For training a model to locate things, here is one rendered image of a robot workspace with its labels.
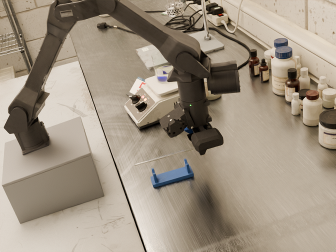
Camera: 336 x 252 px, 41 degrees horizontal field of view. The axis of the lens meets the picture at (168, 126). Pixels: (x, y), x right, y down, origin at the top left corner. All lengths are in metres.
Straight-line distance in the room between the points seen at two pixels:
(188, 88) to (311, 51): 0.55
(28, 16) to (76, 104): 2.25
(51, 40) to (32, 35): 2.78
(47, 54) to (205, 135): 0.37
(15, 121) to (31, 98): 0.07
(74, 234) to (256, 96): 0.66
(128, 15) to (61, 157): 0.35
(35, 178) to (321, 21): 0.89
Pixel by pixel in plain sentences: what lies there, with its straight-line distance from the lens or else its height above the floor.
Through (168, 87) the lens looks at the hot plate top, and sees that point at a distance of 1.27.
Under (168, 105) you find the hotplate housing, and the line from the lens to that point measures 1.26.
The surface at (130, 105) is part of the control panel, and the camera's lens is 1.33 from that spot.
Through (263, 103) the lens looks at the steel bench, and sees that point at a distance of 1.31.
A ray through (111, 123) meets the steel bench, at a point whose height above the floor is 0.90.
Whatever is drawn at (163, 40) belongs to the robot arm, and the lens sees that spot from 0.90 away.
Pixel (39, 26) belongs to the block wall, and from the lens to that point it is 3.72.
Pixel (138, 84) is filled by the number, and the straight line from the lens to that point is 1.47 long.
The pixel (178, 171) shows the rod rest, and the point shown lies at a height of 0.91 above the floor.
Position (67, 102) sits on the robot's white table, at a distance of 1.53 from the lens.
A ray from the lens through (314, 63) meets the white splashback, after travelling 1.39.
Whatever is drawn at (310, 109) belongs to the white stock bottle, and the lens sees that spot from 1.17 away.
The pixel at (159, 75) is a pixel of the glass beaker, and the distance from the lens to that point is 1.29.
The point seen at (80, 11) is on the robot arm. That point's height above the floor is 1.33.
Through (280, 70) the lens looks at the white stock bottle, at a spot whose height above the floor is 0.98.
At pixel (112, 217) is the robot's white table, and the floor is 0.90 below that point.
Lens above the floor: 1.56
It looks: 32 degrees down
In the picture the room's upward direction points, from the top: 11 degrees counter-clockwise
